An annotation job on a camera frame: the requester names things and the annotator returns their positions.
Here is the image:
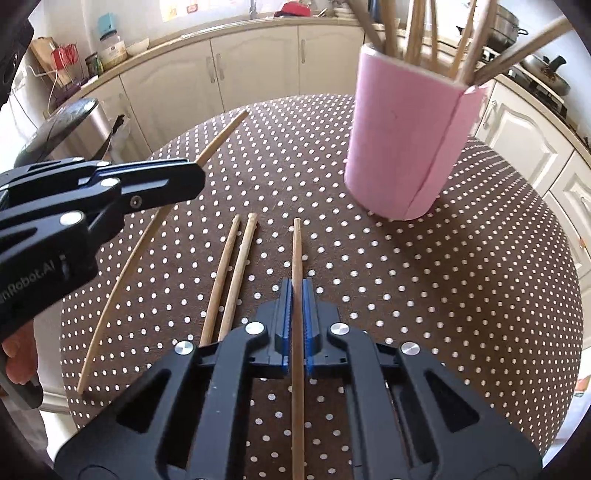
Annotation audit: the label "person's left hand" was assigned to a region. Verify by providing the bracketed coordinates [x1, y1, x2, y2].
[0, 320, 40, 398]

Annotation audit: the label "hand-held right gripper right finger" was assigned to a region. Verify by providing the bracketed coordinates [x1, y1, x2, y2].
[302, 278, 543, 480]

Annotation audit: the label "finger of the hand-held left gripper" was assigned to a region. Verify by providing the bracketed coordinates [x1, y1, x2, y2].
[0, 158, 122, 204]
[85, 158, 206, 217]

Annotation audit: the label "light wooden chopstick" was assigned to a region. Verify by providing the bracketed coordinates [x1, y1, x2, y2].
[76, 109, 250, 394]
[292, 218, 306, 480]
[217, 212, 258, 343]
[199, 213, 242, 348]

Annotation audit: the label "metal wok with black handle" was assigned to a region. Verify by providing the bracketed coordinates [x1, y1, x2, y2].
[519, 54, 572, 97]

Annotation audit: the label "wooden cutting board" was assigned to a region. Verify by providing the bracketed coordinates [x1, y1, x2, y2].
[30, 38, 58, 84]

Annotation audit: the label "black gas stove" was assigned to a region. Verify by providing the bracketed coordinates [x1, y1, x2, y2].
[480, 46, 568, 116]

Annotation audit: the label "pink cylindrical cup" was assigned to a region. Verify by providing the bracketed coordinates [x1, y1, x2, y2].
[344, 42, 488, 221]

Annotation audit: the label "red wire rack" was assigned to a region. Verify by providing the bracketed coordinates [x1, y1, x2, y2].
[52, 44, 79, 86]

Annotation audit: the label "cream kitchen base cabinets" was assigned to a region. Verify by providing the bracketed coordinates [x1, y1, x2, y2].
[9, 23, 591, 278]

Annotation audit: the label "bunch of wooden chopsticks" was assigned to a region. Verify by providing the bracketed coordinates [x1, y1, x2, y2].
[346, 0, 568, 88]

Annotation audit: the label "round polka-dot brown table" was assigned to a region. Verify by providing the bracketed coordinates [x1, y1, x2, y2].
[60, 93, 583, 480]

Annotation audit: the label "clear jar with dark lid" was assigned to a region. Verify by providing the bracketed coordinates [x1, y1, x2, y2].
[98, 30, 127, 70]

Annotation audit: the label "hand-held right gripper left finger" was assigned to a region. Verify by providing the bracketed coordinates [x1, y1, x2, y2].
[54, 279, 294, 480]

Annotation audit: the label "steel trash can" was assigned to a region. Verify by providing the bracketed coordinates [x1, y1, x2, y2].
[13, 98, 114, 169]

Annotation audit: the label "large steel pot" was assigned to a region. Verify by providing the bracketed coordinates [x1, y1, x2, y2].
[492, 2, 528, 51]

